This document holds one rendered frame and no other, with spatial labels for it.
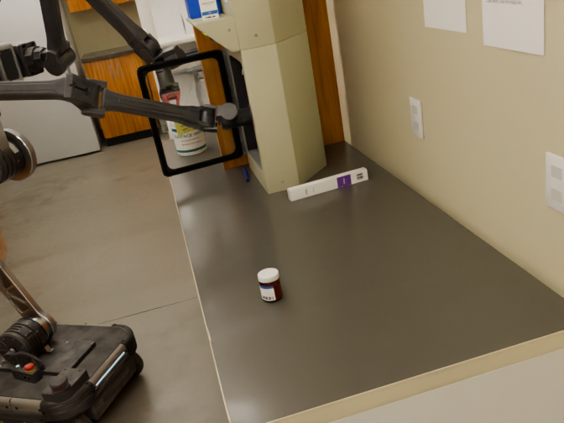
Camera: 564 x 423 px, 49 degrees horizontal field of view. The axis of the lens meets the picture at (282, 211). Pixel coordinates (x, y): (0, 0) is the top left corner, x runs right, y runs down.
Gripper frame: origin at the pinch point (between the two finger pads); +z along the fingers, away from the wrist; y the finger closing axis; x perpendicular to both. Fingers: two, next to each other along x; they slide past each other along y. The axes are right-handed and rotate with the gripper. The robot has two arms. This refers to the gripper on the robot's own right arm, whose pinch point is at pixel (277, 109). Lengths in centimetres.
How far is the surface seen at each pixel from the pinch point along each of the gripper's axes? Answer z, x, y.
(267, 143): -7.9, 6.5, -14.9
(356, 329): -10, 24, -100
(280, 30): 3.3, -26.4, -12.2
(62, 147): -155, 98, 471
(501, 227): 34, 21, -82
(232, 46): -12.8, -25.1, -15.3
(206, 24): -19.0, -32.8, -15.5
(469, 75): 34, -14, -71
